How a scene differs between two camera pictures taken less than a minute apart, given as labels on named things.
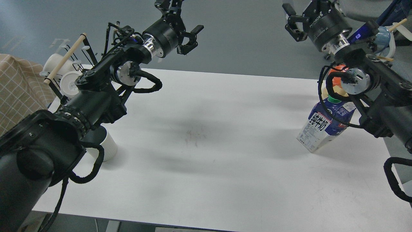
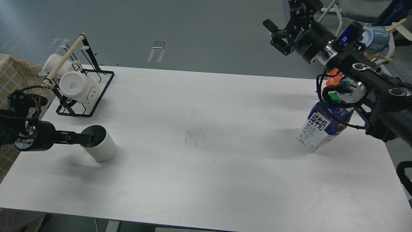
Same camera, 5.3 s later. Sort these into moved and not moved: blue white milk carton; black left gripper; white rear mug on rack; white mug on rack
Moved: black left gripper
Not moved: white mug on rack; blue white milk carton; white rear mug on rack
